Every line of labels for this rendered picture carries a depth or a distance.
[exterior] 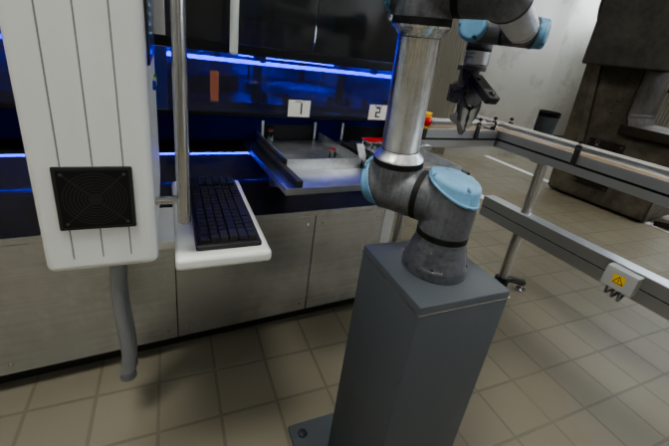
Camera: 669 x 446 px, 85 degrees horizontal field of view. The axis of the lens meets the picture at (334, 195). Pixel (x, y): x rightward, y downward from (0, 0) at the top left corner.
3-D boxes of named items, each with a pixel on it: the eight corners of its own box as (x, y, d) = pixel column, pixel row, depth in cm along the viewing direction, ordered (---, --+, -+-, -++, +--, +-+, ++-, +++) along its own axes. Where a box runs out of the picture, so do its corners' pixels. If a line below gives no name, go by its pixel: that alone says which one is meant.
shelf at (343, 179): (242, 145, 136) (242, 139, 135) (394, 144, 168) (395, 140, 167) (285, 195, 97) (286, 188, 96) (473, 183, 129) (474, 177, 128)
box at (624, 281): (598, 281, 158) (607, 263, 154) (605, 279, 160) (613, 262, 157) (629, 298, 148) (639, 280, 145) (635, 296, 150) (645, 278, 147)
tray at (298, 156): (255, 139, 137) (256, 130, 136) (318, 140, 149) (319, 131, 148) (286, 170, 110) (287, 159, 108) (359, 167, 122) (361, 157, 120)
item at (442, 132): (394, 148, 170) (401, 114, 164) (376, 139, 182) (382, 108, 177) (495, 147, 201) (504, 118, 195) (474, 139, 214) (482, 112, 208)
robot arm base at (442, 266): (479, 280, 84) (492, 242, 80) (426, 289, 78) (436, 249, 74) (438, 246, 96) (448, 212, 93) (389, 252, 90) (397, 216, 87)
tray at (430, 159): (348, 148, 144) (350, 139, 142) (402, 148, 155) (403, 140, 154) (399, 179, 116) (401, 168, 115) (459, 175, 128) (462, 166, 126)
